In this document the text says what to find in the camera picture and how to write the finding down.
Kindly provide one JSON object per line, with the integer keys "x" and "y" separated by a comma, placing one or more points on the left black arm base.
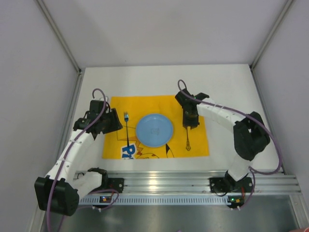
{"x": 113, "y": 183}

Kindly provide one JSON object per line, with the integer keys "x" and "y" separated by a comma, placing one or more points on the light blue plate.
{"x": 154, "y": 130}

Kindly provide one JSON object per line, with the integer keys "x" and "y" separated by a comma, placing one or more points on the aluminium mounting rail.
{"x": 198, "y": 182}

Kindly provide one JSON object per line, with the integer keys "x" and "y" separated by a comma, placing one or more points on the aluminium frame post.
{"x": 288, "y": 4}
{"x": 52, "y": 24}

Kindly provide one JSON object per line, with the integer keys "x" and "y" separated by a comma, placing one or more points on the right aluminium frame post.
{"x": 288, "y": 4}

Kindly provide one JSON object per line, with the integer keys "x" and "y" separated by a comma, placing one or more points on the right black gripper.
{"x": 190, "y": 123}

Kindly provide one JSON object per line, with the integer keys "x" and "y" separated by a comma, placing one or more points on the slotted cable duct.
{"x": 105, "y": 200}

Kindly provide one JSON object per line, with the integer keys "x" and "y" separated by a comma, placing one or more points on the left aluminium frame post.
{"x": 52, "y": 24}

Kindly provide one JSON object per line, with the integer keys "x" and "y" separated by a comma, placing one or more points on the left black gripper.
{"x": 115, "y": 120}

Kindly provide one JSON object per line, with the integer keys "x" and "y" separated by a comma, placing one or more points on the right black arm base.
{"x": 229, "y": 185}

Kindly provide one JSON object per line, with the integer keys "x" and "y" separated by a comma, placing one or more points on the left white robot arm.
{"x": 75, "y": 175}

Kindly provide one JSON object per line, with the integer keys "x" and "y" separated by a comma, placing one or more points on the yellow cartoon print cloth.
{"x": 115, "y": 144}

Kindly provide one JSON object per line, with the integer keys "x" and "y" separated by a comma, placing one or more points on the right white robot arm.
{"x": 250, "y": 137}

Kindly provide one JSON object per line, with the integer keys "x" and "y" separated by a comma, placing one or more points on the blue metallic fork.
{"x": 126, "y": 119}

